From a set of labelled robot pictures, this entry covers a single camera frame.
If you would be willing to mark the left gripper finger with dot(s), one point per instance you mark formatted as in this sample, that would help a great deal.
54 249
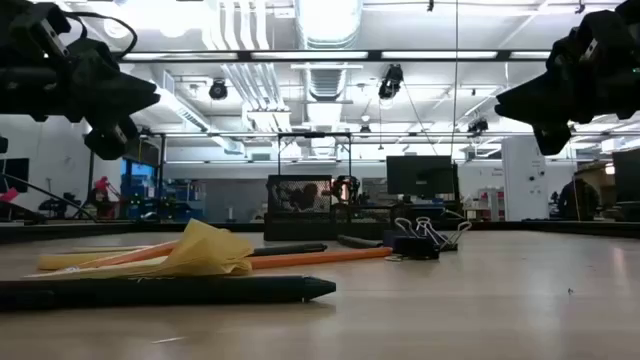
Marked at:
110 142
115 90

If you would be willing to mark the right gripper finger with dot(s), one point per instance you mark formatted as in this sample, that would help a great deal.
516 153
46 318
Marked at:
540 102
552 137

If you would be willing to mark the orange pencil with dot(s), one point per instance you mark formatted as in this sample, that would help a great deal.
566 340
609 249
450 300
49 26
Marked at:
325 257
135 254

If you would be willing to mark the yellow sticky note pad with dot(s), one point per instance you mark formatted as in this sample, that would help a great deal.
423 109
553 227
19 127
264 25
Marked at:
210 252

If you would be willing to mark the black binder clip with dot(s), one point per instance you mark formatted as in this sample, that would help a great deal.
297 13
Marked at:
446 246
415 248

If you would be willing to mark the thick black marker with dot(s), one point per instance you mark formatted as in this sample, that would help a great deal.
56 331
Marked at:
150 292

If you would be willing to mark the black pen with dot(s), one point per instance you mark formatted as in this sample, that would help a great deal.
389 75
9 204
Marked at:
290 249

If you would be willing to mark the dark grey pen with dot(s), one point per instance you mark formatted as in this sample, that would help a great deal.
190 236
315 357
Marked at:
360 242

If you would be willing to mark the red robot arm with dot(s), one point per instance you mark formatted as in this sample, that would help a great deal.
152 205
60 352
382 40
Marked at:
103 192

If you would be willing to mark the black mesh desk organizer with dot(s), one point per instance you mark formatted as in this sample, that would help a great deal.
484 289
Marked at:
300 230

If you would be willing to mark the white pillar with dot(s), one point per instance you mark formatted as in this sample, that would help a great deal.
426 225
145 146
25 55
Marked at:
522 170

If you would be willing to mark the blue storage shelving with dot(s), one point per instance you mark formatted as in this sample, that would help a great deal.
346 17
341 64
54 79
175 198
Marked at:
135 192

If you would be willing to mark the person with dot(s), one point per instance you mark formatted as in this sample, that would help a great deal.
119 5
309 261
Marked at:
577 200

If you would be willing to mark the black computer monitor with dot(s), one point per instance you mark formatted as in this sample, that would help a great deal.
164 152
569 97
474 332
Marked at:
627 175
420 175

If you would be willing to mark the black ceiling spotlight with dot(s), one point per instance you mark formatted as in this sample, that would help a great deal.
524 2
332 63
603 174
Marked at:
218 90
391 82

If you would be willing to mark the black wall screen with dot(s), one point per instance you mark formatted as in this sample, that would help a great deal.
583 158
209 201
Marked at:
15 175

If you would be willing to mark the black rig frame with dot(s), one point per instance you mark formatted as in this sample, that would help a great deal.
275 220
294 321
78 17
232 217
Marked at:
375 55

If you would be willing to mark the silver ventilation duct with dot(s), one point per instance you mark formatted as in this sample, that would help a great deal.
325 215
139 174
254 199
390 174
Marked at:
327 25

